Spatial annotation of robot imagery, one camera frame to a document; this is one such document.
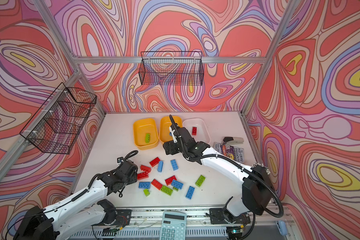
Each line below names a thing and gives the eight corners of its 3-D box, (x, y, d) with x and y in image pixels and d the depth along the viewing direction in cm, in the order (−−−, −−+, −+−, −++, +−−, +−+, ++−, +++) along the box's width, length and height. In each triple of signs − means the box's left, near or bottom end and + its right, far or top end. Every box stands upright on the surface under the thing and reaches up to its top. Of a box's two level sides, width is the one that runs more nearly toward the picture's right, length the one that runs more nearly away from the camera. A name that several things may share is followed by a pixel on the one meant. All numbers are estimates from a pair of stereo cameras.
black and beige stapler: (222, 146, 102) (224, 142, 98) (220, 141, 105) (222, 137, 101) (242, 143, 104) (245, 139, 100) (240, 138, 107) (242, 134, 103)
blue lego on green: (171, 185, 85) (170, 183, 83) (173, 181, 87) (173, 179, 84) (181, 190, 83) (181, 188, 81) (183, 185, 85) (183, 183, 82)
